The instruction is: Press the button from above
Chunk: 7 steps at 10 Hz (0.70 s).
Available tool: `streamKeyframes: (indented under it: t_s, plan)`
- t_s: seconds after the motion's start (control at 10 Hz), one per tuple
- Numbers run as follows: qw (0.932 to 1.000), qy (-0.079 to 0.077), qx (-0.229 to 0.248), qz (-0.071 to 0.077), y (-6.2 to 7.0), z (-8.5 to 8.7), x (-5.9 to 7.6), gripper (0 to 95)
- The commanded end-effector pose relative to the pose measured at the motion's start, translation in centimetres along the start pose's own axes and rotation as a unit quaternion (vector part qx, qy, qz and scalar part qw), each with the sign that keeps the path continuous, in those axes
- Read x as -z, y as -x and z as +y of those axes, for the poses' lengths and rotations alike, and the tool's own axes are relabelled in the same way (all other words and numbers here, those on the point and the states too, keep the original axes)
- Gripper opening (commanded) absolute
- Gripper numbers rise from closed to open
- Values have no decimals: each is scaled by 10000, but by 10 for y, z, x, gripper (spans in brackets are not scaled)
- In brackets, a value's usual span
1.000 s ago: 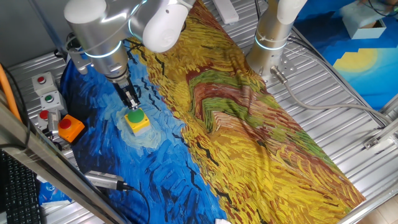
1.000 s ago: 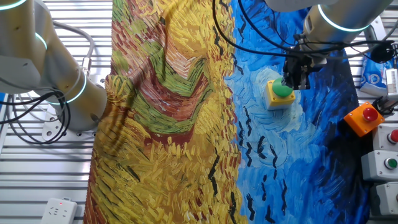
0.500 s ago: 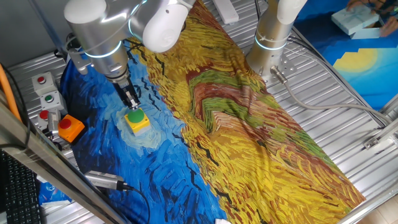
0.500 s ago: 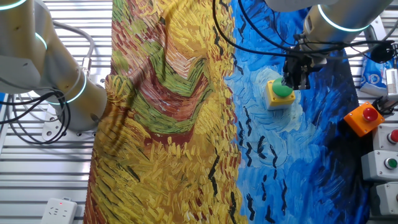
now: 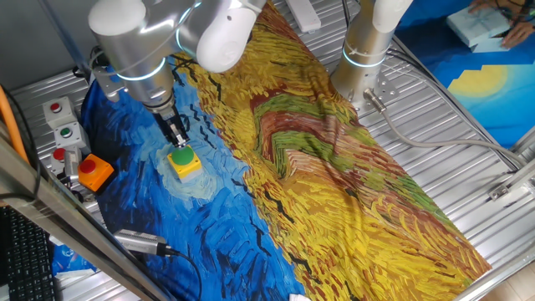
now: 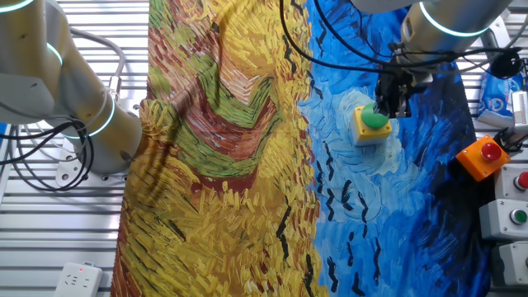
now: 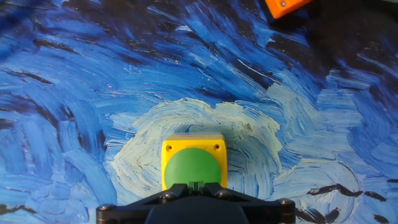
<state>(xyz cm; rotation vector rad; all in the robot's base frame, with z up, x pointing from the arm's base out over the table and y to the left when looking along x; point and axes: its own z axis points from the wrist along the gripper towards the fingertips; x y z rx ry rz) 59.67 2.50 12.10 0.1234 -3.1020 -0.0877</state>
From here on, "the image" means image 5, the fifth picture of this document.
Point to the person's right hand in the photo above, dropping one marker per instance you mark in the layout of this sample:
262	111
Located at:
487	5

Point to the Van Gogh print cloth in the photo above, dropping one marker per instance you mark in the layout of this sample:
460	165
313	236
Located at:
334	188

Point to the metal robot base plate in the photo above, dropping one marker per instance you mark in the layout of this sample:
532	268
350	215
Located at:
386	90

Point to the aluminium frame bar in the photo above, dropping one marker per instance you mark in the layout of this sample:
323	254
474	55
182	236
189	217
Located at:
62	217

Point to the person's left hand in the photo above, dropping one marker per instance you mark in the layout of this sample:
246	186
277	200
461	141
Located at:
520	35

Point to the yellow box green push button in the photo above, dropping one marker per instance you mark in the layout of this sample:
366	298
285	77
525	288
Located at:
184	159

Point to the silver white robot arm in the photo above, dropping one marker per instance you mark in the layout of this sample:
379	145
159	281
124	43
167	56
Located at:
363	46

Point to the white power strip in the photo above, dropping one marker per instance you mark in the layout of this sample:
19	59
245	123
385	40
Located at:
303	14

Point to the grey box green button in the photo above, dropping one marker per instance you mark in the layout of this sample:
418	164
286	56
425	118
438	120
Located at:
77	138

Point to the silver sensor on black mount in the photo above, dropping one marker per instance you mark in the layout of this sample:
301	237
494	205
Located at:
72	163

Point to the aluminium rail with bracket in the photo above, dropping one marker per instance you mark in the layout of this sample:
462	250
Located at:
514	182

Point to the black keyboard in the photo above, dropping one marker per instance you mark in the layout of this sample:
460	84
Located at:
25	259

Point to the light blue gift box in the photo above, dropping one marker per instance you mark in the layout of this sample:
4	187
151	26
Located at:
476	25

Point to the grey diagonal frame post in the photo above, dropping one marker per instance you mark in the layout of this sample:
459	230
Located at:
62	29

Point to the silver ribbed camera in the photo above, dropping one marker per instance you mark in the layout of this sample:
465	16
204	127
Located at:
134	241

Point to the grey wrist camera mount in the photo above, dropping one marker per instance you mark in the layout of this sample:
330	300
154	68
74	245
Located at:
108	85

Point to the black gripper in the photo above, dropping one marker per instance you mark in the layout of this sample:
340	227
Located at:
171	125

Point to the grey box red button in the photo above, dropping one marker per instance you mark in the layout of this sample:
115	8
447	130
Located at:
58	154
60	119

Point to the blue sun print cloth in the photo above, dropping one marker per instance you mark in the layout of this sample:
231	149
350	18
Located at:
501	113

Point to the orange box red button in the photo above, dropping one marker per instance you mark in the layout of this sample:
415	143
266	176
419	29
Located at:
98	177

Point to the blue tissue pack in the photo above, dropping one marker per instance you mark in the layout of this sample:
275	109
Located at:
67	257

